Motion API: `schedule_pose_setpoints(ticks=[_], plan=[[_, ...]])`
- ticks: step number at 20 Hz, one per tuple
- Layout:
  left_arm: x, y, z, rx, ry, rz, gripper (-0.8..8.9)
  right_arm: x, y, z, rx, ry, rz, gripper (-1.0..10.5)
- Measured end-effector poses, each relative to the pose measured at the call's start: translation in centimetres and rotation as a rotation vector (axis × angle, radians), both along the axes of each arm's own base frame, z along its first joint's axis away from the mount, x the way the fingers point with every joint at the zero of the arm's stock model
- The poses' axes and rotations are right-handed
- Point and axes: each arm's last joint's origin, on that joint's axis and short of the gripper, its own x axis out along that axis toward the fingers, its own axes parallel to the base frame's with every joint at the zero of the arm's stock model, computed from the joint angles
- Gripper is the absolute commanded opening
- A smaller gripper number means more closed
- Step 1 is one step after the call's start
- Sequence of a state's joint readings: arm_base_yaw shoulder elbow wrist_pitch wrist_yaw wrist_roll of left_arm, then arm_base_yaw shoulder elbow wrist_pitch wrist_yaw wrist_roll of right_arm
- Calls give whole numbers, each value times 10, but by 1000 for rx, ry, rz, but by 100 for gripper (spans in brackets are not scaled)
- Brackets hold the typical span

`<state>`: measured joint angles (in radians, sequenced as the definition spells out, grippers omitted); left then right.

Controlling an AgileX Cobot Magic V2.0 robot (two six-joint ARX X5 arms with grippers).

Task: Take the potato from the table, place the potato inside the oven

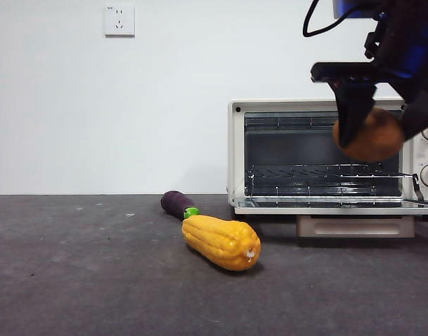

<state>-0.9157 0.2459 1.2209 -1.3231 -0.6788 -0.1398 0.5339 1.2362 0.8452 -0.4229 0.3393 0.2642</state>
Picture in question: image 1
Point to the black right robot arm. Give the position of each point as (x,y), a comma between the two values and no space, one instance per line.
(403,31)

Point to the white wall power socket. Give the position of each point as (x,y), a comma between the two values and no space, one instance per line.
(119,21)

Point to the yellow toy corn cob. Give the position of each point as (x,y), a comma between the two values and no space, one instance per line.
(217,241)

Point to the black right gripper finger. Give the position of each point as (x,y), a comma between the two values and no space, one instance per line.
(424,112)
(354,105)

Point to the purple toy eggplant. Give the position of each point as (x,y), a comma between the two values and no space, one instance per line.
(173,203)

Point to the cream white toaster oven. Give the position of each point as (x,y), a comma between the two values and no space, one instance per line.
(235,157)

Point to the brown potato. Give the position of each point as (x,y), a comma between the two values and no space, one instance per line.
(382,140)

